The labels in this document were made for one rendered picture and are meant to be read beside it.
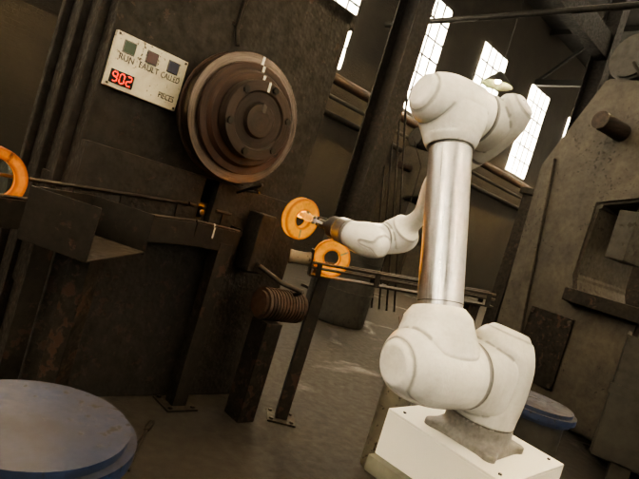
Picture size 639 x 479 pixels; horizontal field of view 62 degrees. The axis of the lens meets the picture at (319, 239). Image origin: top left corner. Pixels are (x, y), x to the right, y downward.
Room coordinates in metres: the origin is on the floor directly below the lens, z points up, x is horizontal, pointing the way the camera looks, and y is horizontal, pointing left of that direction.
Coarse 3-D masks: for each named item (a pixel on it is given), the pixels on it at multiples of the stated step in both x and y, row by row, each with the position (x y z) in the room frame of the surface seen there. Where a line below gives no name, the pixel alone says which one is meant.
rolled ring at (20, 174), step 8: (0, 152) 1.49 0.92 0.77; (8, 152) 1.50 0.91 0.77; (8, 160) 1.51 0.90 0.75; (16, 160) 1.52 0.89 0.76; (16, 168) 1.52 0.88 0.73; (24, 168) 1.54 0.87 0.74; (16, 176) 1.53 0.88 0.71; (24, 176) 1.54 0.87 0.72; (16, 184) 1.53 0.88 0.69; (24, 184) 1.54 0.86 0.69; (8, 192) 1.53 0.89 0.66; (16, 192) 1.54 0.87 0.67; (24, 192) 1.55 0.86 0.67
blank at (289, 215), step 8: (296, 200) 1.94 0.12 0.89; (304, 200) 1.94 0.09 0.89; (288, 208) 1.92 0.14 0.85; (296, 208) 1.93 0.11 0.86; (304, 208) 1.95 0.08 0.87; (312, 208) 1.98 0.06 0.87; (288, 216) 1.91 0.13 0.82; (296, 216) 1.94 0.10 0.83; (288, 224) 1.92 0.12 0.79; (296, 224) 1.95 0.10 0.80; (304, 224) 1.99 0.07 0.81; (312, 224) 2.00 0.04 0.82; (288, 232) 1.93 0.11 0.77; (296, 232) 1.96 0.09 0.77; (304, 232) 1.98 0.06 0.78; (312, 232) 2.01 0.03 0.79
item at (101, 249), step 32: (32, 192) 1.32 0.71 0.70; (64, 192) 1.44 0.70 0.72; (32, 224) 1.32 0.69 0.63; (64, 224) 1.30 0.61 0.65; (96, 224) 1.29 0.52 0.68; (128, 224) 1.55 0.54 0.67; (96, 256) 1.36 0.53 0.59; (64, 288) 1.43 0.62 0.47; (64, 320) 1.43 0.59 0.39; (64, 352) 1.42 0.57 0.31; (64, 384) 1.46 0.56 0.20
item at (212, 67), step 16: (208, 64) 1.84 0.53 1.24; (224, 64) 1.87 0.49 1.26; (272, 64) 2.00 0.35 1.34; (192, 80) 1.86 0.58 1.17; (208, 80) 1.84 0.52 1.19; (192, 96) 1.81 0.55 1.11; (192, 112) 1.82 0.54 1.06; (192, 128) 1.83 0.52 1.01; (192, 144) 1.85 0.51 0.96; (288, 144) 2.12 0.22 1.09; (208, 160) 1.90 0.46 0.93; (224, 176) 1.96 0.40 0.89; (240, 176) 2.00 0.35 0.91; (256, 176) 2.05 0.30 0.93
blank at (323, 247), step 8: (328, 240) 2.18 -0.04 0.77; (320, 248) 2.18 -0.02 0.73; (328, 248) 2.19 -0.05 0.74; (336, 248) 2.19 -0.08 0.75; (344, 248) 2.19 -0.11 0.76; (320, 256) 2.18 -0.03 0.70; (344, 256) 2.20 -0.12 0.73; (336, 264) 2.20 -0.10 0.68; (344, 264) 2.20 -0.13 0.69; (328, 272) 2.19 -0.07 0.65
